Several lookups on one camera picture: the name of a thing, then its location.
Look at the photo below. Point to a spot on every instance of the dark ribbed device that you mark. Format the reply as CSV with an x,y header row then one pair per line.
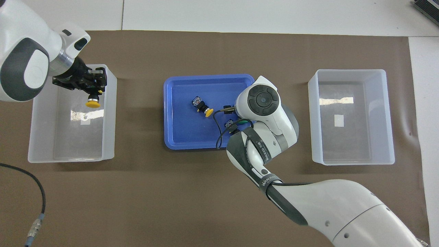
x,y
428,8

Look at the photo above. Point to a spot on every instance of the blue plastic tray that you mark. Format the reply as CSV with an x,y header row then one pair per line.
x,y
181,120

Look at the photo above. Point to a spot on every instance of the small white label sticker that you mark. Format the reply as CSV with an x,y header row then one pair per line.
x,y
339,120

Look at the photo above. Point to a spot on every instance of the brown paper mat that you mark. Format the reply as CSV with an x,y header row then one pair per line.
x,y
154,195

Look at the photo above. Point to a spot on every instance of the translucent white plastic box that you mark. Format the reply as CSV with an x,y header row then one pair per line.
x,y
68,144
349,147

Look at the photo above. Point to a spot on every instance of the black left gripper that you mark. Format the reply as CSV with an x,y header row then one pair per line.
x,y
78,75

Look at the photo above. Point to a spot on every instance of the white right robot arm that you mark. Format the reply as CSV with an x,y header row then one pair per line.
x,y
267,113

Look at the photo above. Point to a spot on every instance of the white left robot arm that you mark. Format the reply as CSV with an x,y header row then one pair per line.
x,y
31,51

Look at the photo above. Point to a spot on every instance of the yellow push button switch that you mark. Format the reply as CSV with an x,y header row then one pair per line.
x,y
93,104
197,101

